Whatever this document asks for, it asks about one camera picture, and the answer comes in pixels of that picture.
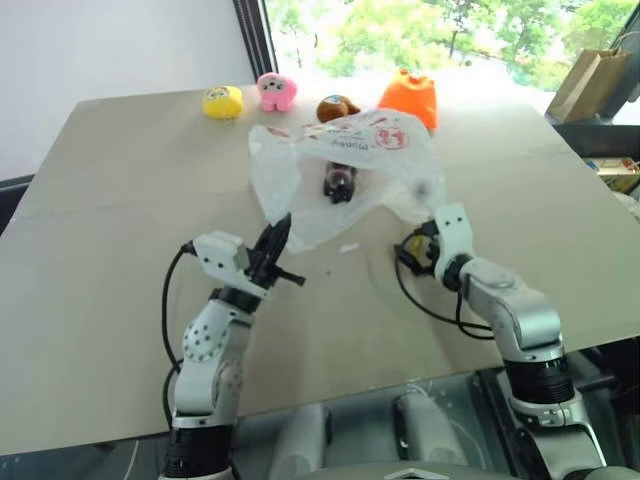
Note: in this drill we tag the dark brown plush toy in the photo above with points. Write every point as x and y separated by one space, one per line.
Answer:
339 181

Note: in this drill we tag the colourful cardboard box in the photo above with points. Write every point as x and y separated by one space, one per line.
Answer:
617 172

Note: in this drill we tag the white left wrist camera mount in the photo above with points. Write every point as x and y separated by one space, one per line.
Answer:
217 255

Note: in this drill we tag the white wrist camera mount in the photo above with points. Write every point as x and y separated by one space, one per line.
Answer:
217 255
452 235

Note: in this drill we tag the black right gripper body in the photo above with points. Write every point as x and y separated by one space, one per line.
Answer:
420 250

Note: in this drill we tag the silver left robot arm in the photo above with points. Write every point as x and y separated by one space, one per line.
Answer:
207 345

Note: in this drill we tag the translucent white plastic bag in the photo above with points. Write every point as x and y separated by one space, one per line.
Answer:
380 150

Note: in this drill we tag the brown round plush toy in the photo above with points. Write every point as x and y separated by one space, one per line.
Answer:
334 107

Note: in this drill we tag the black window frame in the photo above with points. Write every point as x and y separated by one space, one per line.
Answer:
257 40

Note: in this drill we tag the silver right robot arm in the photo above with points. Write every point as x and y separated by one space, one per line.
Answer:
525 320

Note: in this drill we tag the yellow plush toy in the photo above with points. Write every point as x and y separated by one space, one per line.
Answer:
222 103

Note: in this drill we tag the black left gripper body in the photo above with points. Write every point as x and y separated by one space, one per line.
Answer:
260 277

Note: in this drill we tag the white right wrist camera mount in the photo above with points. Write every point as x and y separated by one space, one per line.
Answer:
452 235

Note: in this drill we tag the brown paper bag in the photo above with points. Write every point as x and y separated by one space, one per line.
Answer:
585 87

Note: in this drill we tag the orange plush toy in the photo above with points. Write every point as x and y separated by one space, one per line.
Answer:
410 97

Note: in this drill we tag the pink plush toy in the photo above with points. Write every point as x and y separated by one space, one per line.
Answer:
276 91

